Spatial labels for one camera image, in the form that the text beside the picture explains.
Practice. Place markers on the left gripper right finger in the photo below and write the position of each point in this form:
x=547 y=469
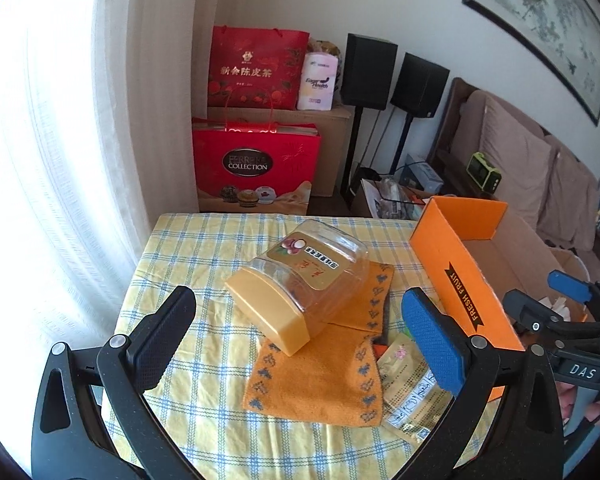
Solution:
x=440 y=340

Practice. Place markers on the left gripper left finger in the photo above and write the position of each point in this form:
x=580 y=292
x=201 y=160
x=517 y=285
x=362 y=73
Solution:
x=155 y=340

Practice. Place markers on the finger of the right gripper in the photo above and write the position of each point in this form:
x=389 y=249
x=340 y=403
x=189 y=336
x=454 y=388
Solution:
x=537 y=318
x=587 y=293

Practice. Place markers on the gold foil sachet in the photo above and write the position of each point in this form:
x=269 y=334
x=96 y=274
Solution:
x=412 y=401

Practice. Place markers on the clear jar yellow lid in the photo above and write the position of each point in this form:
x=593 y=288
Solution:
x=295 y=288

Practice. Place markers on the yellow checked tablecloth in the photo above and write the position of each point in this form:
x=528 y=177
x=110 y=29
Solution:
x=199 y=398

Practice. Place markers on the orange cardboard fruit box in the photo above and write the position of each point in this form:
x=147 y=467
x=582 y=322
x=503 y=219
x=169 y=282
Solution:
x=474 y=251

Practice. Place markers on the brown sofa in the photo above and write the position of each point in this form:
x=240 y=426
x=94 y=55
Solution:
x=542 y=180

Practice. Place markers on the orange knitted scarf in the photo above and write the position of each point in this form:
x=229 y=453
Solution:
x=334 y=378

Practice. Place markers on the green portable radio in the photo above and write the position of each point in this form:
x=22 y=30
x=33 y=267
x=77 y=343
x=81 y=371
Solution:
x=486 y=176

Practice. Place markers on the open box with clutter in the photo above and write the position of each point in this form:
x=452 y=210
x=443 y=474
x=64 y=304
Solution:
x=387 y=199

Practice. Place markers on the grey electronic device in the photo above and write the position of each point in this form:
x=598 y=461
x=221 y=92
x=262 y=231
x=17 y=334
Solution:
x=417 y=173

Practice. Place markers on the red chocolate collection bag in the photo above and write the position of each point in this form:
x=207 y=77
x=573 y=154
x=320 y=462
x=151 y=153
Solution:
x=249 y=167

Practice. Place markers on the right black speaker on stand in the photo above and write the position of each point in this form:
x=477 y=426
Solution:
x=418 y=92

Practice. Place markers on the black speaker on stand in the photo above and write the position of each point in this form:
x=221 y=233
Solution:
x=418 y=92
x=366 y=80

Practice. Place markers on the white sheer curtain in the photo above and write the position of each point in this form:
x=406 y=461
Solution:
x=96 y=98

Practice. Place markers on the red tea gift bag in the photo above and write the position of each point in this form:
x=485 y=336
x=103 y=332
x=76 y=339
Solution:
x=256 y=67

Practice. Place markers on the white tissue roll pack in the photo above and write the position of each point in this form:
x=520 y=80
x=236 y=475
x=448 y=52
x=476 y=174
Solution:
x=318 y=81

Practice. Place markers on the left black speaker on stand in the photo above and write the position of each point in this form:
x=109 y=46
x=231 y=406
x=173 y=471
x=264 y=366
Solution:
x=366 y=80

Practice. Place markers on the framed ink painting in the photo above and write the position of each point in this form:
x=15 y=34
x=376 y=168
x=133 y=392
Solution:
x=563 y=34

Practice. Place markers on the gold patterned gift bag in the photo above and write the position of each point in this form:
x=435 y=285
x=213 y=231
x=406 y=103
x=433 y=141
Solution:
x=324 y=46

